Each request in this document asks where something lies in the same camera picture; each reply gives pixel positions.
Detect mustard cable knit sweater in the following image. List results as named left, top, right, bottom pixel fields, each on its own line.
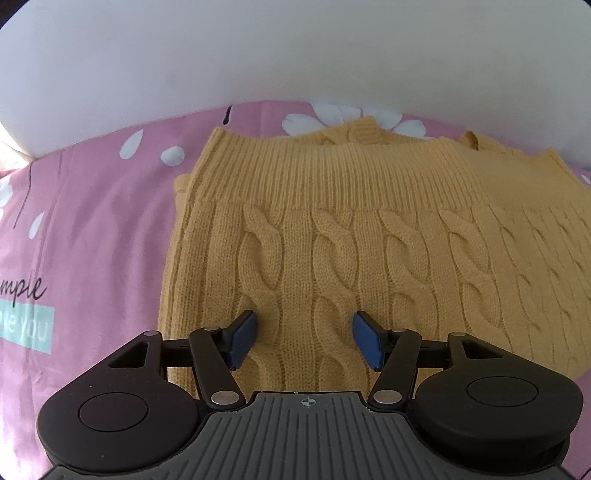
left=158, top=118, right=590, bottom=393

